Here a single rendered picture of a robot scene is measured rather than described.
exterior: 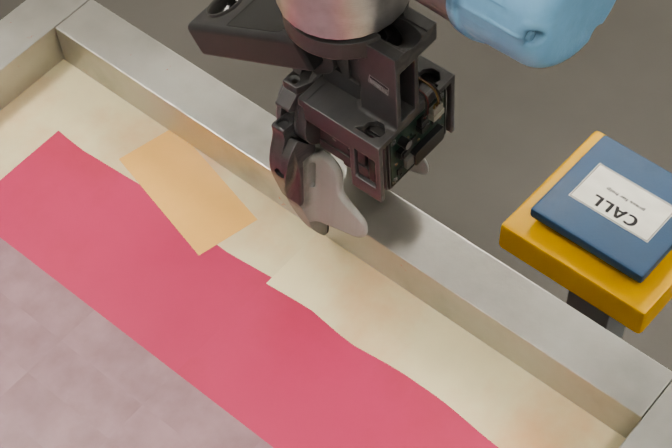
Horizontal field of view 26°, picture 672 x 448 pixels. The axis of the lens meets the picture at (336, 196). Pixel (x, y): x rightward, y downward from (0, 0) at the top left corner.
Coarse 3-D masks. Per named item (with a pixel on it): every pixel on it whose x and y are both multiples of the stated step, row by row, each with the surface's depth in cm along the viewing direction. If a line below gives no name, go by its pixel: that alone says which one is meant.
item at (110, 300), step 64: (0, 192) 102; (64, 192) 102; (128, 192) 102; (0, 256) 99; (64, 256) 99; (128, 256) 98; (192, 256) 98; (0, 320) 96; (64, 320) 96; (128, 320) 95; (192, 320) 95; (0, 384) 93; (64, 384) 93; (128, 384) 93
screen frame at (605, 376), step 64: (64, 0) 108; (0, 64) 105; (128, 64) 104; (192, 64) 104; (192, 128) 102; (256, 128) 100; (384, 192) 96; (384, 256) 95; (448, 256) 93; (512, 320) 90; (576, 320) 90; (576, 384) 88; (640, 384) 87
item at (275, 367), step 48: (240, 336) 94; (288, 336) 94; (336, 336) 94; (192, 384) 92; (240, 384) 92; (288, 384) 92; (336, 384) 92; (384, 384) 92; (144, 432) 90; (192, 432) 90; (240, 432) 90; (288, 432) 90; (336, 432) 90; (384, 432) 90; (432, 432) 89
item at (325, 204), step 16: (320, 160) 89; (304, 176) 90; (320, 176) 90; (336, 176) 89; (304, 192) 91; (320, 192) 92; (336, 192) 90; (304, 208) 93; (320, 208) 93; (336, 208) 91; (352, 208) 90; (320, 224) 96; (336, 224) 92; (352, 224) 91
